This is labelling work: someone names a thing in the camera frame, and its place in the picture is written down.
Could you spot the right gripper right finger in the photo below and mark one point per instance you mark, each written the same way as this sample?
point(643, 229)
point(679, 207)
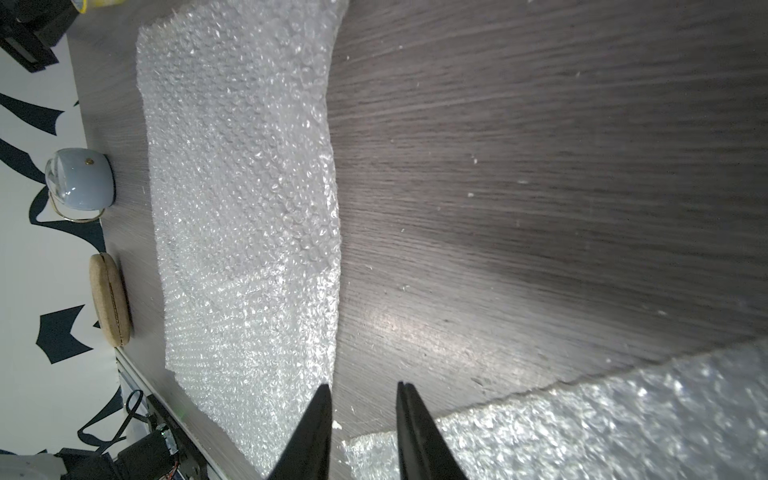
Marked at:
point(422, 451)

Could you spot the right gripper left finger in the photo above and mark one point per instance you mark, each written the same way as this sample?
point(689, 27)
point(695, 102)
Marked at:
point(307, 453)

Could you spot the bubble wrap sheet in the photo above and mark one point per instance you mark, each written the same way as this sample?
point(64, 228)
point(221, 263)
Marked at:
point(697, 417)
point(245, 209)

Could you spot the yellow patterned bowl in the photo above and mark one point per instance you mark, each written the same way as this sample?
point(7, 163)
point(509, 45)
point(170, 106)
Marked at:
point(85, 6)

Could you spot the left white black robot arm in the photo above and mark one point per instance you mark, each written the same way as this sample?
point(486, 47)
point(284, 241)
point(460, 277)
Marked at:
point(31, 29)

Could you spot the wooden oval brush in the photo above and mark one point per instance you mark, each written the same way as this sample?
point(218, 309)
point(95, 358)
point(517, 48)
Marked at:
point(110, 301)

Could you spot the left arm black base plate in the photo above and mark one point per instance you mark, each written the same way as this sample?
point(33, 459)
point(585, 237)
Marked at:
point(166, 452)

